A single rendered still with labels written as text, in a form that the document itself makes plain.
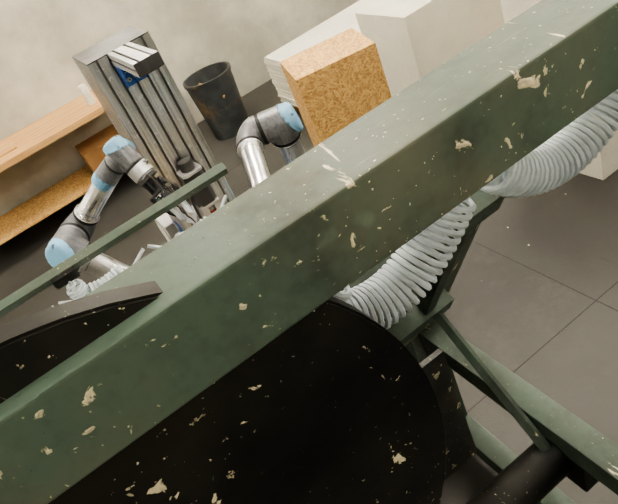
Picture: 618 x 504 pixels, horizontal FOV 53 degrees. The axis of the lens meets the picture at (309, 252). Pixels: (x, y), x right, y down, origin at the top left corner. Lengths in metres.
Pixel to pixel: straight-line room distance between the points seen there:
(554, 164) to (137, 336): 0.58
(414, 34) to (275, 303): 4.47
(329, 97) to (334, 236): 3.15
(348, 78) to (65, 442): 3.30
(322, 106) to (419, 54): 1.50
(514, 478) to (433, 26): 3.74
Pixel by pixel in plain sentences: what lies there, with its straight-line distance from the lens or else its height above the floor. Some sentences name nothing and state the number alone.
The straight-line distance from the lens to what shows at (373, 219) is 0.59.
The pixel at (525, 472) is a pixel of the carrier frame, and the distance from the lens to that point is 2.06.
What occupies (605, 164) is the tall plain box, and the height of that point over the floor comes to 0.10.
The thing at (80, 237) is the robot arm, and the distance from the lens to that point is 2.36.
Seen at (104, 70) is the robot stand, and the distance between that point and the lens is 2.34.
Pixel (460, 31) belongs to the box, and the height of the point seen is 0.61.
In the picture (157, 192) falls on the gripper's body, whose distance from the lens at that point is 1.99.
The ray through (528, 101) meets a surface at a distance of 0.69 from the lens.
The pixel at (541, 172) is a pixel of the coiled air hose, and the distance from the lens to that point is 0.85.
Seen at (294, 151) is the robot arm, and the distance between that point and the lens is 2.33.
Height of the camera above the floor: 2.48
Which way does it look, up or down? 35 degrees down
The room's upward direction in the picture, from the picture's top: 25 degrees counter-clockwise
